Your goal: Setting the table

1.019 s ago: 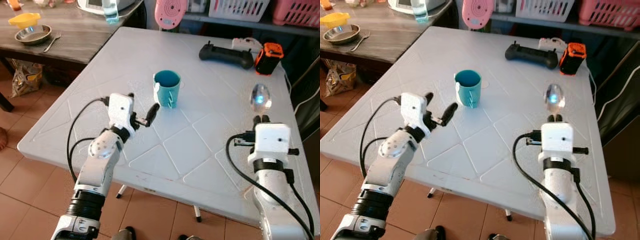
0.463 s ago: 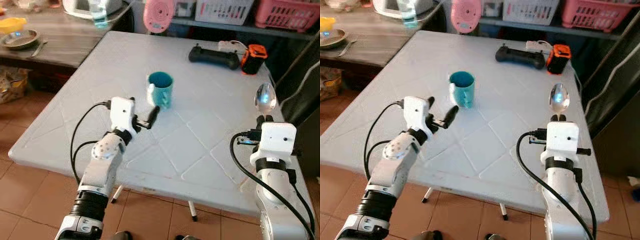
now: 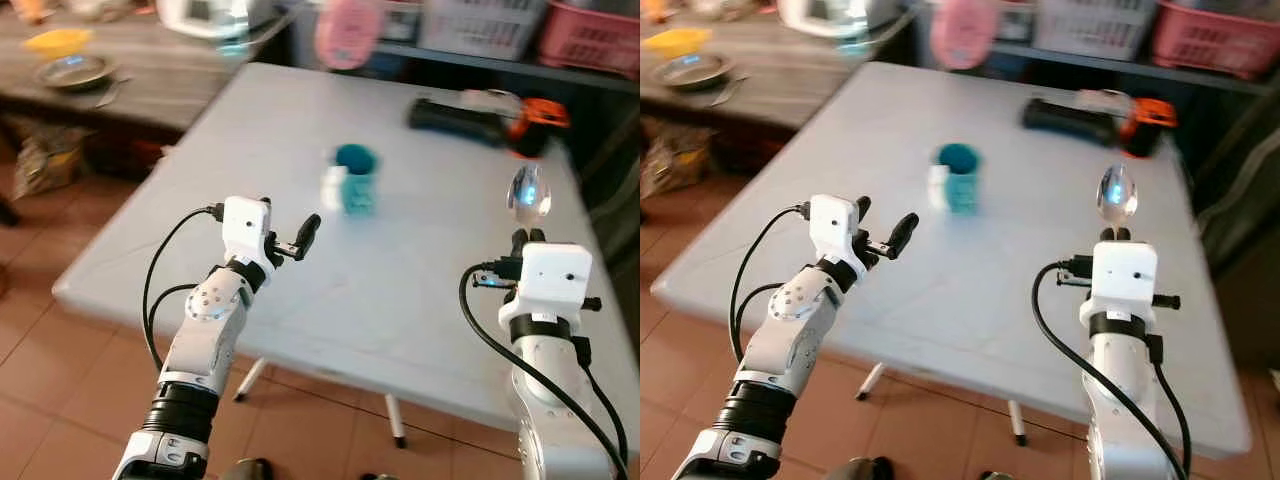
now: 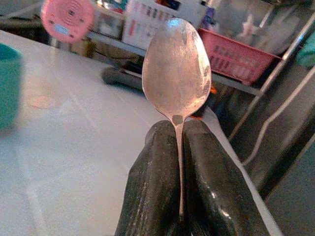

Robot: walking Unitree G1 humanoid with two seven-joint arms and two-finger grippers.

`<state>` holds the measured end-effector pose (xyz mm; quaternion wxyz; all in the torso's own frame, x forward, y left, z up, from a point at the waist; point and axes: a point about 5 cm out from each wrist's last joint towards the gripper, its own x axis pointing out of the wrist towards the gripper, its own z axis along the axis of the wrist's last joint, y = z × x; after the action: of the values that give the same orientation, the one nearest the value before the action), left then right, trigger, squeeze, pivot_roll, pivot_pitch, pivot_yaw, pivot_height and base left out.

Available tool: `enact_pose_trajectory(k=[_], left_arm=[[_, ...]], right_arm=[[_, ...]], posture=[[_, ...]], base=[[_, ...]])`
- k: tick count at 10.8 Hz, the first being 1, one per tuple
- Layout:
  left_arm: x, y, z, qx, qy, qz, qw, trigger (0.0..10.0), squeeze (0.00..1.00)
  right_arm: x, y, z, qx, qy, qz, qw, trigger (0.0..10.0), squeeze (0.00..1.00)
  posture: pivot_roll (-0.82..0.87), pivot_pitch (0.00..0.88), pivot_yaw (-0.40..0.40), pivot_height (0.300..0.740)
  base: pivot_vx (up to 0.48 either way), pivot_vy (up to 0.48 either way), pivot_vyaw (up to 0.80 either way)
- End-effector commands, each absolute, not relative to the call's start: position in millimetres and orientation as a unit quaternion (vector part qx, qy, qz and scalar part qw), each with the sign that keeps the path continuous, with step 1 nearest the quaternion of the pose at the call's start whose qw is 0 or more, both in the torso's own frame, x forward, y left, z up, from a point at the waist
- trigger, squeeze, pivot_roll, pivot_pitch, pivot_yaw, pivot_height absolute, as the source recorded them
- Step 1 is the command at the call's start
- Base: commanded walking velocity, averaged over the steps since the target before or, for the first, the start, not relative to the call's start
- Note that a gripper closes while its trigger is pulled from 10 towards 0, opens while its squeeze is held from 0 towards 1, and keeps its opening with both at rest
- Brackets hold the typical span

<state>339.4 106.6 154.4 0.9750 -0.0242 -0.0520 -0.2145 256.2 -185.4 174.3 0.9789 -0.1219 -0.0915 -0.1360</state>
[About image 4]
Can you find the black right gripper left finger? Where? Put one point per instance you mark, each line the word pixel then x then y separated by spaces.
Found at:
pixel 152 186

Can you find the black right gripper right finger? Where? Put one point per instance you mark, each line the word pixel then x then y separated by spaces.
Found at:
pixel 216 196

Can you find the silver metal spoon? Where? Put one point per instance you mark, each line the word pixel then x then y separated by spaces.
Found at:
pixel 176 68

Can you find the white folding table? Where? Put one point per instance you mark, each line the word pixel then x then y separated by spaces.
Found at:
pixel 73 147

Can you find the orange and black object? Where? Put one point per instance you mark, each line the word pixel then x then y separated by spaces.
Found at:
pixel 212 90

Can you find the black cylindrical object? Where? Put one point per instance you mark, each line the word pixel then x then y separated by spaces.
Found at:
pixel 123 78

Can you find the pink plastic basket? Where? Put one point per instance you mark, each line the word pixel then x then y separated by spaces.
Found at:
pixel 233 60

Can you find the white plastic basket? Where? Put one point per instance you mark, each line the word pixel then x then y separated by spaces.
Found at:
pixel 142 24

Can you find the metal storage rack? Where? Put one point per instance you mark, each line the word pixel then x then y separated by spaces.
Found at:
pixel 290 51

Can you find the teal cloth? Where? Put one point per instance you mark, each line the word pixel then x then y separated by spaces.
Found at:
pixel 306 55

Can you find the teal plastic cup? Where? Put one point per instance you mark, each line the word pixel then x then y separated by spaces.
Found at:
pixel 8 88

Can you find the pink round scale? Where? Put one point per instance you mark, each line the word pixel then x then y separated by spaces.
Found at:
pixel 67 20

